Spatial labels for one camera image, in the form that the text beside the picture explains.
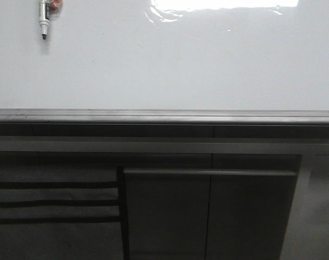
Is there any red round magnet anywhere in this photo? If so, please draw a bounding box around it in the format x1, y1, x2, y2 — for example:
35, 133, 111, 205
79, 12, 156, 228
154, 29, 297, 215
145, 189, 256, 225
49, 0, 63, 12

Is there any white whiteboard marker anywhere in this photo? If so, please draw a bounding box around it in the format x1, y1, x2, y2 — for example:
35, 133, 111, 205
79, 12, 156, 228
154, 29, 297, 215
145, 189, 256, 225
39, 0, 50, 40

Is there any white whiteboard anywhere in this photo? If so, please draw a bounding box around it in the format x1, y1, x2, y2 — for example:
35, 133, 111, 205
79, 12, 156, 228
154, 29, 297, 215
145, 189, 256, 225
0, 1, 329, 125

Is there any grey cabinet with doors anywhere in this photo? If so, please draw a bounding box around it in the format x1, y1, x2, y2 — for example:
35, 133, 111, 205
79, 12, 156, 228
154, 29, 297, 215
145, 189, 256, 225
124, 154, 301, 259

